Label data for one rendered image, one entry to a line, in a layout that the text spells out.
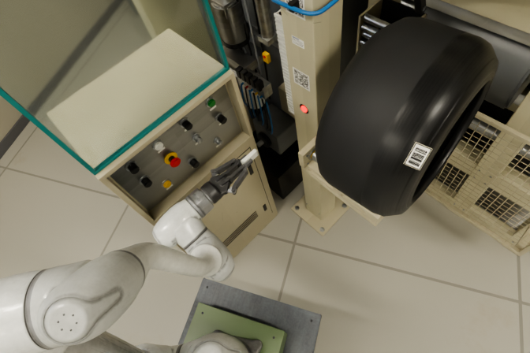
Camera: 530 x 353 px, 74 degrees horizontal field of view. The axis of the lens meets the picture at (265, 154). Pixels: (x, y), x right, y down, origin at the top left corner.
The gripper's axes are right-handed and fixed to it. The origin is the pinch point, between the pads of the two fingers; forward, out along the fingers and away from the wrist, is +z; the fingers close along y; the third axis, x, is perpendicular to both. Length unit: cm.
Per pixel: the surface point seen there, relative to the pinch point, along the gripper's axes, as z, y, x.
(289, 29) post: 28.5, 3.0, -35.2
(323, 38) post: 32.8, -6.6, -33.8
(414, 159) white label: 17, -48, -30
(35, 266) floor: -121, 111, 106
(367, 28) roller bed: 68, 2, -9
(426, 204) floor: 80, -46, 106
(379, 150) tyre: 14, -40, -29
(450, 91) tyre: 31, -46, -39
